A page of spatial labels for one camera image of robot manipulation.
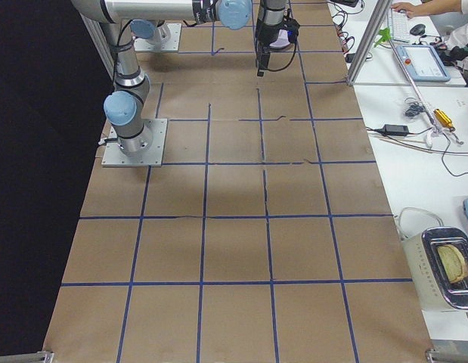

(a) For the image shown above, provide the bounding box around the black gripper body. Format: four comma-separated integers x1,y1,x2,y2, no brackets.
256,36,274,72

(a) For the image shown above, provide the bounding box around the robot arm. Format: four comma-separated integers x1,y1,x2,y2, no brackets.
101,23,153,155
72,1,299,76

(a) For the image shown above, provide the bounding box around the lavender plate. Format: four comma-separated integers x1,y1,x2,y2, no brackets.
270,29,292,51

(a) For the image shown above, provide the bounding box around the person hand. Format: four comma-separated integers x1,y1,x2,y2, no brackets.
391,2,420,18

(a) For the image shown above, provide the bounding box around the green reacher grabber tool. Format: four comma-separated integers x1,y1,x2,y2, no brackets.
375,28,463,145

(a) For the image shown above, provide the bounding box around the white keyboard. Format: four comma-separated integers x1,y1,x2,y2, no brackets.
386,9,411,43

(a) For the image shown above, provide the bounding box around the black power adapter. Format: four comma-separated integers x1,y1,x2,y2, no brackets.
381,124,410,137

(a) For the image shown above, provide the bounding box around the black mouse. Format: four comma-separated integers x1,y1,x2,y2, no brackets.
409,23,426,36

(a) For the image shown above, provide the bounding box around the teach pendant tablet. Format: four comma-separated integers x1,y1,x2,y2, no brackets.
395,45,451,82

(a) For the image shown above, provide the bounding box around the white toaster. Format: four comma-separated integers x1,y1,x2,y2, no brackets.
401,227,468,312

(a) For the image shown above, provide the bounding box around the bread slice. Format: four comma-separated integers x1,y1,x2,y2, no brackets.
437,244,468,284

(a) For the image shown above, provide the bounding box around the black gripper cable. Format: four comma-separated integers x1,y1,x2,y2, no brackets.
265,14,301,73

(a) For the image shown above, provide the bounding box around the aluminium frame post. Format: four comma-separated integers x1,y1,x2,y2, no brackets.
346,0,392,85

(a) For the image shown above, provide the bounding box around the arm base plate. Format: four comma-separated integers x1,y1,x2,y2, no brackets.
101,119,168,167
130,19,181,53

